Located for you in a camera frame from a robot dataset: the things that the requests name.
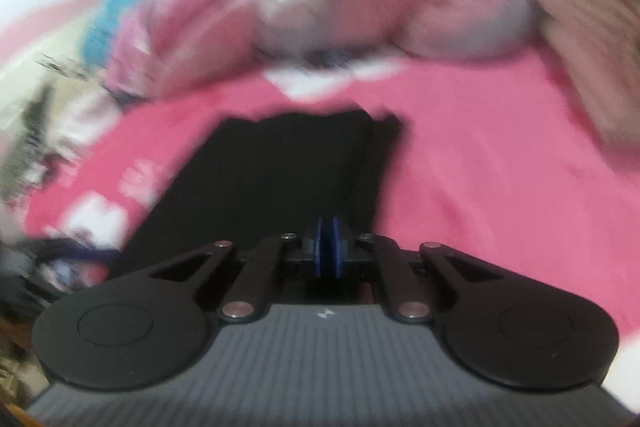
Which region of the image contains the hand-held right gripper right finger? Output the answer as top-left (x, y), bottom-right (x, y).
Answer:
top-left (324, 217), bottom-right (502, 324)

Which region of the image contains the white cloth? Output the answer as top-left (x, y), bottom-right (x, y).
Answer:
top-left (47, 89), bottom-right (121, 152)

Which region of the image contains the pink fleece blanket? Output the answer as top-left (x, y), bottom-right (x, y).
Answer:
top-left (25, 57), bottom-right (640, 358)

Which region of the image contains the pink headboard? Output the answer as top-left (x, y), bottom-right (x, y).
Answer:
top-left (0, 0), bottom-right (131, 62)

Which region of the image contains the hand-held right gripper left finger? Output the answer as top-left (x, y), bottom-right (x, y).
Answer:
top-left (149, 217), bottom-right (326, 324)

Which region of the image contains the teal cloth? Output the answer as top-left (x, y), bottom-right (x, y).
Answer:
top-left (82, 0), bottom-right (166, 68)

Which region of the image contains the black garment with white print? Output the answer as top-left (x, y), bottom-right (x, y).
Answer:
top-left (107, 109), bottom-right (407, 280)

